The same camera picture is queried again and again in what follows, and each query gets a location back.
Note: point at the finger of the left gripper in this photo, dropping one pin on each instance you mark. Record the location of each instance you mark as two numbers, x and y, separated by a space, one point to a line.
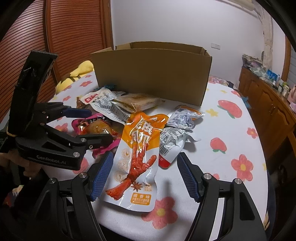
58 111
90 142

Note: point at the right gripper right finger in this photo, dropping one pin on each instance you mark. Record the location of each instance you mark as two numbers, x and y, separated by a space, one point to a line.
204 189

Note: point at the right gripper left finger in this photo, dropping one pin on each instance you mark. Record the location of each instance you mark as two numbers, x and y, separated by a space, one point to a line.
86 188

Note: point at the pink braised egg snack pack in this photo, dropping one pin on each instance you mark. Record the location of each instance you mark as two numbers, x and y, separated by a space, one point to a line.
99 124

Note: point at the white red label snack pouch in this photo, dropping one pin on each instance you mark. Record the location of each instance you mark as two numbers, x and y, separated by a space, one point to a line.
101 102

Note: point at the orange chicken feet snack bag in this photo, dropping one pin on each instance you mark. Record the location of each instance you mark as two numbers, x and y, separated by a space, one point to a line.
131 182

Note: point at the brown bread snack package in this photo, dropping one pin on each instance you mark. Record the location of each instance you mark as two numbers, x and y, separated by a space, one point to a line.
136 102

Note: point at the white red-bottom snack pouch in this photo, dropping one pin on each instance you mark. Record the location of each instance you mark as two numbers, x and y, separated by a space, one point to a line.
172 141

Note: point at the brown foil snack packet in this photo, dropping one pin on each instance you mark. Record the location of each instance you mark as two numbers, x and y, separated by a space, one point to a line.
80 104

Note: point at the teal foil candy packet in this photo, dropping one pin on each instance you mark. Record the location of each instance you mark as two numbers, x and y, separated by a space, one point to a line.
111 87

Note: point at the person's left hand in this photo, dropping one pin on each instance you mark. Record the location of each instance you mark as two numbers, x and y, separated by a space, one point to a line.
31 168

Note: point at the yellow Pikachu plush toy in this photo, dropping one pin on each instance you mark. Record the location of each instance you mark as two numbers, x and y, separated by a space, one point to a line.
83 69

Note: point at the brown louvered wardrobe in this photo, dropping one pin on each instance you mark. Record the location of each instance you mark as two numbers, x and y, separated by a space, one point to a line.
71 29

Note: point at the teal cloth on floor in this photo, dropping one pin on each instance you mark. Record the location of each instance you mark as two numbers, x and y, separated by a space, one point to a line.
245 100

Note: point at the wooden sideboard cabinet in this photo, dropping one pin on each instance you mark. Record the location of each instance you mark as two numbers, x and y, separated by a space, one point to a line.
270 112

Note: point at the brown cardboard box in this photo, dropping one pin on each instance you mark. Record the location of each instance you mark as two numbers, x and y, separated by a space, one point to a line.
167 70

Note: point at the blue box on sideboard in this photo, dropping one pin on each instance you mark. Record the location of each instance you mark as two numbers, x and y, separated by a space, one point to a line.
272 76

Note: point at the folded fabric pile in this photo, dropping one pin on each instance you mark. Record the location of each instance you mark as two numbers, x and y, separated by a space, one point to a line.
251 62

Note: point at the floral patterned curtain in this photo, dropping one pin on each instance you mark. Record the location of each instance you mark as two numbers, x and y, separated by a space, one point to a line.
267 25

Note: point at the white wall switch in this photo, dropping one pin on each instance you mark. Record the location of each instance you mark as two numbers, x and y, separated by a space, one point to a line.
215 46

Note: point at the beige wall air conditioner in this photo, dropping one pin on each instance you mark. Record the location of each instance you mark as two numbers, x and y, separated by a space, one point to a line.
251 6

